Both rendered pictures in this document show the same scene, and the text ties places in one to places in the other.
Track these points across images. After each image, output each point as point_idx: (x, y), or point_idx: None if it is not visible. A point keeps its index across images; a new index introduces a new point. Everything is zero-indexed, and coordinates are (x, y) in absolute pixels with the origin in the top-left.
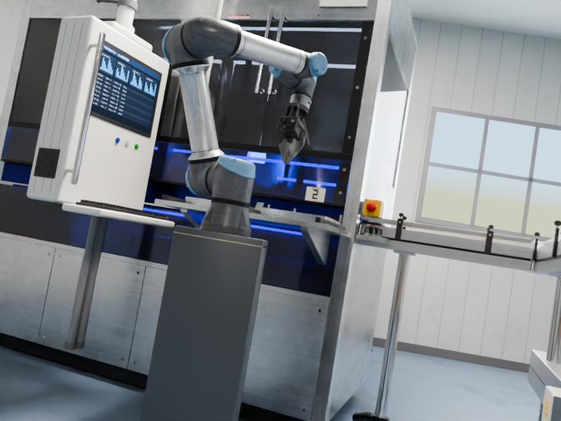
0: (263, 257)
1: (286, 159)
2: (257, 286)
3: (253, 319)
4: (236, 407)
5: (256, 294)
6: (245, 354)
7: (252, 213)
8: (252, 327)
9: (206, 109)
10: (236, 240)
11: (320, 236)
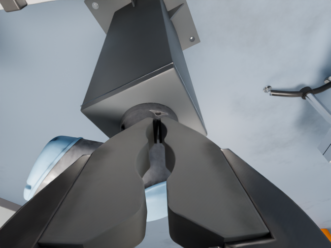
0: (190, 95)
1: (159, 139)
2: (192, 91)
3: (179, 56)
4: (181, 49)
5: (187, 79)
6: (184, 63)
7: (52, 0)
8: (175, 45)
9: None
10: None
11: None
